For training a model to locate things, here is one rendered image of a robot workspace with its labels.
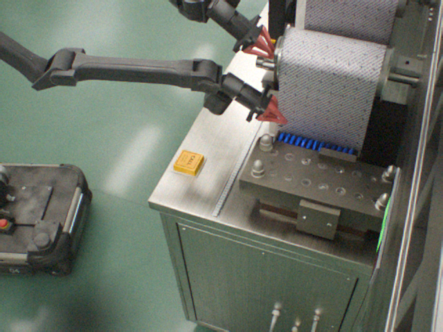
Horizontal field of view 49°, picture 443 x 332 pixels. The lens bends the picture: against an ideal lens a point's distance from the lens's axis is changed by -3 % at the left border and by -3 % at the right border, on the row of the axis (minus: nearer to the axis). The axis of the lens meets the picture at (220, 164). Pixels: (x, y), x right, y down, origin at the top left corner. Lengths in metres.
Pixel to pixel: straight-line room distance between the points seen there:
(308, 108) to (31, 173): 1.60
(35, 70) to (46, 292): 1.28
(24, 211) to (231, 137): 1.16
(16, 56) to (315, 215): 0.86
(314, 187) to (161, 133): 1.72
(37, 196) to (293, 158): 1.41
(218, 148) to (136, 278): 0.99
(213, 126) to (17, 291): 1.32
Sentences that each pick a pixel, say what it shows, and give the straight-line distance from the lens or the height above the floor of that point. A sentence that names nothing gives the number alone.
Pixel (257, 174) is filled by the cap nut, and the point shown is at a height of 1.04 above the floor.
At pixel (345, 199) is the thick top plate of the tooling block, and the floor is 1.03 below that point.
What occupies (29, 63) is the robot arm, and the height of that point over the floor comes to 1.25.
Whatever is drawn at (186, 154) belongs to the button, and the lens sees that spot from 1.47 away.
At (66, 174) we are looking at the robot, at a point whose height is 0.24.
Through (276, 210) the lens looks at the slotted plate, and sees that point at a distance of 1.33.
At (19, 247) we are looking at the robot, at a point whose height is 0.24.
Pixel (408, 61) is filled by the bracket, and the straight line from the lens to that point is 1.23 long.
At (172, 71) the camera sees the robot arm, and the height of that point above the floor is 1.22.
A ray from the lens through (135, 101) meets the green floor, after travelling 3.10.
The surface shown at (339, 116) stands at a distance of 1.28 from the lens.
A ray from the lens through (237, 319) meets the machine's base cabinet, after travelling 1.88.
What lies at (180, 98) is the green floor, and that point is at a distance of 3.06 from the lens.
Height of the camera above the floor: 2.01
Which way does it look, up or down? 49 degrees down
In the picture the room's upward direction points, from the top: 4 degrees counter-clockwise
